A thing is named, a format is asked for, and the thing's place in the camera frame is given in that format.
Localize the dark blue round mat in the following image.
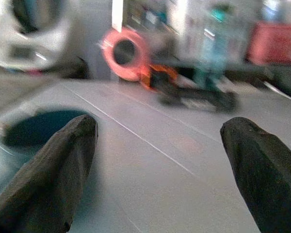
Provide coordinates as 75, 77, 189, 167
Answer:
2, 109, 88, 148

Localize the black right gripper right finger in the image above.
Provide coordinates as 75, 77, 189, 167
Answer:
220, 116, 291, 233

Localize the white appliance with round door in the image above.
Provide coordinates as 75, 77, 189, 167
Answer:
0, 0, 72, 71

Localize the red box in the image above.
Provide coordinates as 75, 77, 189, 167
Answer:
246, 21, 291, 66

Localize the orange and black machine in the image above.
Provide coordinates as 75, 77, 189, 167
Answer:
141, 63, 239, 113

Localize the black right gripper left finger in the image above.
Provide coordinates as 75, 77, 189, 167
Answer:
0, 114, 99, 233

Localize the pink round ring object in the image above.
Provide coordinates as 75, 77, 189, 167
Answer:
102, 27, 151, 82

